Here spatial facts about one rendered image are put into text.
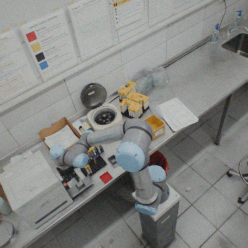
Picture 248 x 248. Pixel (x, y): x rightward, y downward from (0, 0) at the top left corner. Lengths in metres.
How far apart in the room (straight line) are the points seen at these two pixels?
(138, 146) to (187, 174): 1.77
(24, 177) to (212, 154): 2.03
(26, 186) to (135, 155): 0.73
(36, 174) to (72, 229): 1.19
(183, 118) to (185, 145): 0.98
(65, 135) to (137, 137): 1.02
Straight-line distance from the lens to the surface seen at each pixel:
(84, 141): 1.27
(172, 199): 1.50
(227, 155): 2.85
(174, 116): 1.91
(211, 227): 2.45
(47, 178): 1.40
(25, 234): 1.67
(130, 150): 0.90
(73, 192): 1.61
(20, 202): 1.40
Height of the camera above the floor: 2.29
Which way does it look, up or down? 47 degrees down
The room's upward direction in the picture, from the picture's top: 12 degrees counter-clockwise
